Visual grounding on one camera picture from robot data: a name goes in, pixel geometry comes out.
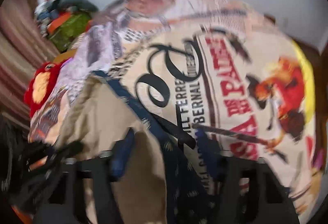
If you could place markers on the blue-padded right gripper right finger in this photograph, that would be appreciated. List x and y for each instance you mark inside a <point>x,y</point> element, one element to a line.
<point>210,152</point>

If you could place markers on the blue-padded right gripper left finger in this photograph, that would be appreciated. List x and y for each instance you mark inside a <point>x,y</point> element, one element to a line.
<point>121,153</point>

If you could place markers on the navy patterned hooded sweatshirt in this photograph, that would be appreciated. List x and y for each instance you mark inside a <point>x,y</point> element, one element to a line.
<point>159,184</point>

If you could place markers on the printed bed cover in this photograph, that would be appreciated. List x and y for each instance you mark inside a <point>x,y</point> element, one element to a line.
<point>214,65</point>

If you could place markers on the red plush pillow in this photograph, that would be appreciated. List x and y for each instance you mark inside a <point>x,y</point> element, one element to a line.
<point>41,86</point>

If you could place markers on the yellow bed sheet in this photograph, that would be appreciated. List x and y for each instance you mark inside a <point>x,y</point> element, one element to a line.
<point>308,77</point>

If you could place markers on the green bag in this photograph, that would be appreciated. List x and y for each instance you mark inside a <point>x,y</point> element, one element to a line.
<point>69,31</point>

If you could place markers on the striped pink curtain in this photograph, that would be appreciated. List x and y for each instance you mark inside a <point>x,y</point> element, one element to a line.
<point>23,51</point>

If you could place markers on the orange box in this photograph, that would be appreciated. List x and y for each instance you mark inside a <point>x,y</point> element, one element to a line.
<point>56,23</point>

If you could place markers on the grey-green plush toy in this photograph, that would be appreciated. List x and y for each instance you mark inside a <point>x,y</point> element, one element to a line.
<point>84,5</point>

